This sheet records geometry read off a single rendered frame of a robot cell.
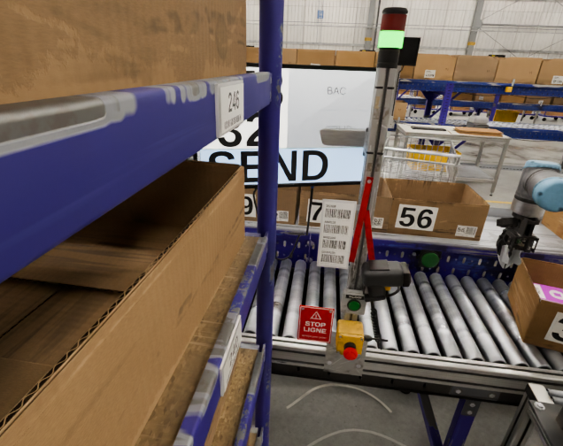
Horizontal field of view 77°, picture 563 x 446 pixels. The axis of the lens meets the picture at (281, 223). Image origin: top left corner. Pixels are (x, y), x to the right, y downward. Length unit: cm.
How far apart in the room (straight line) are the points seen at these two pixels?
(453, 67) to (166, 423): 611
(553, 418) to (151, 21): 120
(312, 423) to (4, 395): 170
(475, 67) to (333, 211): 553
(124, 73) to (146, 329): 14
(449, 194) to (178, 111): 181
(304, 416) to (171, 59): 183
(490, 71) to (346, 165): 549
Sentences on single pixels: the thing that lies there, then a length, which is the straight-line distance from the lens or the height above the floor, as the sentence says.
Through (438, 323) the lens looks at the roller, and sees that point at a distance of 139.
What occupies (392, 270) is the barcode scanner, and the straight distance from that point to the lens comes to 94.
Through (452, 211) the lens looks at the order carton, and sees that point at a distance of 164.
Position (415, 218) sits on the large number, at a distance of 161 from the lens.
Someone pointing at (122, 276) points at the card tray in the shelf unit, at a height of 135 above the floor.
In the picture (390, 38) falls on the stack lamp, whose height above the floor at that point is 161.
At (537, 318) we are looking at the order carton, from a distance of 140.
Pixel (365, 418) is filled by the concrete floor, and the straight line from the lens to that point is 200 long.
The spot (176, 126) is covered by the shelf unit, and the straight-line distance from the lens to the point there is 17.
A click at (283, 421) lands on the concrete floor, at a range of 193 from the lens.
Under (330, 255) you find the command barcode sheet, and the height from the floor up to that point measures 109.
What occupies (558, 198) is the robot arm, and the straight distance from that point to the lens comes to 118.
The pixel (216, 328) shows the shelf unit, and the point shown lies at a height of 134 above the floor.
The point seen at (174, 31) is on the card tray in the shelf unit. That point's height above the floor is 157.
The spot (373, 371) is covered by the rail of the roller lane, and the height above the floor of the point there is 68.
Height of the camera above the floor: 156
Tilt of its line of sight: 25 degrees down
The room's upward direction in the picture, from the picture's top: 2 degrees clockwise
